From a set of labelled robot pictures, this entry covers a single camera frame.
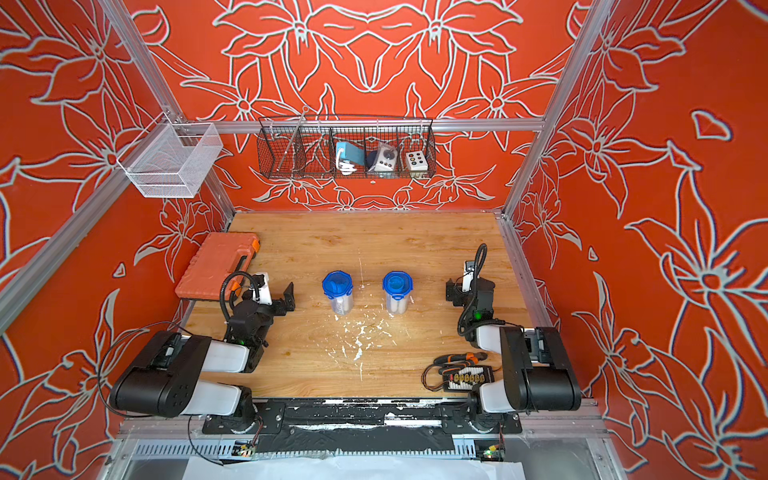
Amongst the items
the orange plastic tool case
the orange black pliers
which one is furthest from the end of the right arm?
the orange plastic tool case

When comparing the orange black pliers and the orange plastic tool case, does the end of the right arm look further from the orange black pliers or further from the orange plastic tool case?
the orange plastic tool case

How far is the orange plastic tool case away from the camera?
0.94m
